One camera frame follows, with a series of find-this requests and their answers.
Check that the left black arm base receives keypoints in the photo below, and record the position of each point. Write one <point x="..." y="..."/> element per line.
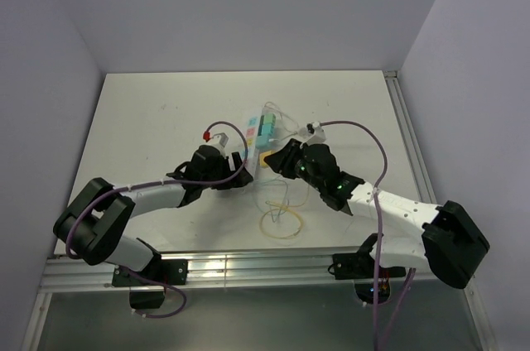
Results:
<point x="148" y="288"/>

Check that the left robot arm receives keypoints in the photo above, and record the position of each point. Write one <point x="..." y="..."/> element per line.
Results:
<point x="93" y="225"/>

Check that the aluminium rail frame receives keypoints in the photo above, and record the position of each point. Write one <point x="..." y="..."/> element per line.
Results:
<point x="414" y="148"/>
<point x="272" y="267"/>

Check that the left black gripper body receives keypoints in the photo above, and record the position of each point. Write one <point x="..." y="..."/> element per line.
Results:
<point x="221" y="171"/>

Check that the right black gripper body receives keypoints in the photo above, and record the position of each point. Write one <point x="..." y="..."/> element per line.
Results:
<point x="302" y="170"/>

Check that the teal usb charger plug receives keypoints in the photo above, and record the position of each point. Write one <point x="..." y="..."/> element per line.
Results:
<point x="267" y="129"/>

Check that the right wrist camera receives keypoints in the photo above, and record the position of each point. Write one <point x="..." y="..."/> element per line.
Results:
<point x="315" y="134"/>

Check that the aluminium front rail frame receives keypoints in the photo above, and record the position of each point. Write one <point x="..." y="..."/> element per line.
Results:
<point x="272" y="267"/>

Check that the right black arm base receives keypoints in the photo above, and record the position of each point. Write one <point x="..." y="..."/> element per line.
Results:
<point x="359" y="267"/>

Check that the aluminium right rail frame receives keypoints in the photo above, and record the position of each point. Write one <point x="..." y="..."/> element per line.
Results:
<point x="414" y="148"/>

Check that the green usb charger plug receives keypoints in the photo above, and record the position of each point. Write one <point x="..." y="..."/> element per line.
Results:
<point x="269" y="118"/>

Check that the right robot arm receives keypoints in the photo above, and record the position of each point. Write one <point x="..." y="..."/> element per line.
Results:
<point x="441" y="238"/>

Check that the white multicolour power strip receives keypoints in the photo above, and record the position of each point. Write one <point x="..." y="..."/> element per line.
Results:
<point x="259" y="127"/>

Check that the yellow charger plug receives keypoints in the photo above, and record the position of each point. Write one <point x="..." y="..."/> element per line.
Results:
<point x="263" y="158"/>

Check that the light blue charger plug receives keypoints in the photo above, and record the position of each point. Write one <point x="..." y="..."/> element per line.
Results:
<point x="263" y="143"/>

